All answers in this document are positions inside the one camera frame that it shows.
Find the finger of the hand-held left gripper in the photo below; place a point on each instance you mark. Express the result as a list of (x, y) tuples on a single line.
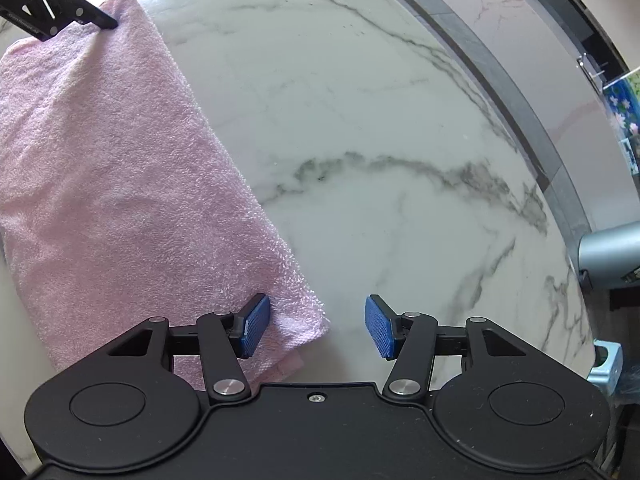
[(95, 16)]

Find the dark cabinet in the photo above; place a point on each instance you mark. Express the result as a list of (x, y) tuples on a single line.
[(575, 5)]

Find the flower print poster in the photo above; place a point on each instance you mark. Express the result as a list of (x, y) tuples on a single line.
[(625, 120)]

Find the pink towel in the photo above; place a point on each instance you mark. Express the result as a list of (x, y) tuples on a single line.
[(125, 185)]

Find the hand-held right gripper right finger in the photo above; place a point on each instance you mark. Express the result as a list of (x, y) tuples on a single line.
[(380, 327)]

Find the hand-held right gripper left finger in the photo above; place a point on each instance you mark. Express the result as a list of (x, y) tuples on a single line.
[(255, 327)]

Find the light blue plastic object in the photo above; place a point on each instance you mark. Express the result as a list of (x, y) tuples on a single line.
[(607, 362)]

